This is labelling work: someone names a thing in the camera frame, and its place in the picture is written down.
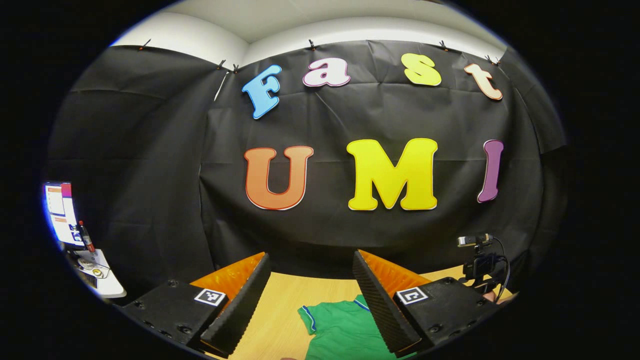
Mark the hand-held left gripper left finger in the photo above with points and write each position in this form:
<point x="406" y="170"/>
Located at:
<point x="247" y="305"/>

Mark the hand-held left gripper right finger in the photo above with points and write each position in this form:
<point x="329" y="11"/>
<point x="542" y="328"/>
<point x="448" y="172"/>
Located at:
<point x="380" y="310"/>

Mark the green T-shirt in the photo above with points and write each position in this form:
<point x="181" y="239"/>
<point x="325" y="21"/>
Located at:
<point x="340" y="330"/>

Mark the white side table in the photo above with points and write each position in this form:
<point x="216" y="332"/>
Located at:
<point x="107" y="285"/>

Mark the black backdrop cloth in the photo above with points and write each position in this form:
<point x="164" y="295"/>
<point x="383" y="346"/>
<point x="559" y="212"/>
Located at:
<point x="350" y="115"/>

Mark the computer monitor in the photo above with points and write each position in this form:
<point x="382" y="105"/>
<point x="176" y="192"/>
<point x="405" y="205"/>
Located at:
<point x="60" y="210"/>

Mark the row of small backdrop clips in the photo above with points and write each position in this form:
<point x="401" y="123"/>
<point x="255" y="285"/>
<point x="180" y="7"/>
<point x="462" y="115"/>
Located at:
<point x="311" y="44"/>

